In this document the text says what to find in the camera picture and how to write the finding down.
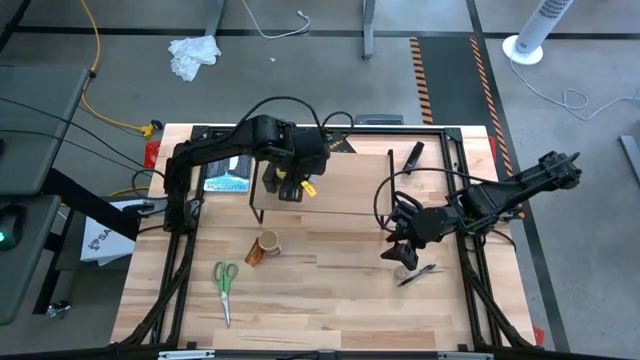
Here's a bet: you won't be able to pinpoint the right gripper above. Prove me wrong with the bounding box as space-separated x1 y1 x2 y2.
382 202 459 271

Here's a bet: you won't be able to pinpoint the grey box device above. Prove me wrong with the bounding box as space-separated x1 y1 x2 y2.
354 113 405 126

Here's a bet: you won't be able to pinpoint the white fan cable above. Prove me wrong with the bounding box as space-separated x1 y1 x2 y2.
509 59 640 122

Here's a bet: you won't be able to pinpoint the black pen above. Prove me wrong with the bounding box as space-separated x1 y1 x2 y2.
397 263 444 288

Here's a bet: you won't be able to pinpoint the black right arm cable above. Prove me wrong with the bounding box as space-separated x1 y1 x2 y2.
372 167 501 232

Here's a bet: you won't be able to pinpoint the black book yellow title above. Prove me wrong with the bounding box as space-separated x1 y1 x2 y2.
327 130 359 155

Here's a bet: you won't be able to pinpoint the yellow cable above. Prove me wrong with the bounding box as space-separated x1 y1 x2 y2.
79 0 164 197

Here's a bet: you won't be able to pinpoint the grey desk foot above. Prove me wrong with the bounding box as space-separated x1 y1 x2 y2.
618 134 640 187

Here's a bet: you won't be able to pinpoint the white cable with plug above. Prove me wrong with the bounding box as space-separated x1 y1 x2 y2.
242 0 312 40

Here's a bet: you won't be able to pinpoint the grey desk leg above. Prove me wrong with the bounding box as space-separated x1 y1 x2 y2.
361 0 378 61
203 0 229 39

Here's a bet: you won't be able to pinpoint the wooden shelf black metal legs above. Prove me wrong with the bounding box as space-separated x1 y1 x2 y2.
248 148 396 225

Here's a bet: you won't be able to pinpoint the black desk frame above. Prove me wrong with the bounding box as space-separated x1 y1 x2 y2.
32 167 142 316

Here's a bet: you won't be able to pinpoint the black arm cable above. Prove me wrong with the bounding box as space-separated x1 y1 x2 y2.
372 167 501 232
234 95 356 134

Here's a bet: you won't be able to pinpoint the green-handled scissors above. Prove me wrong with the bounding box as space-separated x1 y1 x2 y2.
212 259 240 329

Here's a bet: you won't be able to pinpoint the crumpled white cloth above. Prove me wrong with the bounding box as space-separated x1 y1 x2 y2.
167 34 223 83

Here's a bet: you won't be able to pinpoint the grey desk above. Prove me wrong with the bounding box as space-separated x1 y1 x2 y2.
0 64 91 196
0 194 62 326

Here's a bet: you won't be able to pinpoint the white tower fan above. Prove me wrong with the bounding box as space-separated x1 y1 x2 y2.
502 0 576 67

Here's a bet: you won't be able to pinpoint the black table frame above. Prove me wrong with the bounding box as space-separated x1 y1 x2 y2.
119 123 534 351

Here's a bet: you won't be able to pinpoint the orange spice bottle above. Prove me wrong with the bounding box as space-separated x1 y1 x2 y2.
243 238 267 268

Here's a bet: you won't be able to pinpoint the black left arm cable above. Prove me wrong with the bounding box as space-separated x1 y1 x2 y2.
234 95 356 134

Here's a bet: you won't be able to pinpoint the black white illustrated book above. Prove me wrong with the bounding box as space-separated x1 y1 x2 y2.
202 153 255 194

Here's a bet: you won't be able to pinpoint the desk caster wheel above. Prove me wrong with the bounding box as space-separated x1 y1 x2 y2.
45 298 72 321

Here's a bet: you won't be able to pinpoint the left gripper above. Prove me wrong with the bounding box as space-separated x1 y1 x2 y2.
261 127 331 203

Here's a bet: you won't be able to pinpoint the black computer mouse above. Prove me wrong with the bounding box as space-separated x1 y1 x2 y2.
0 203 26 251

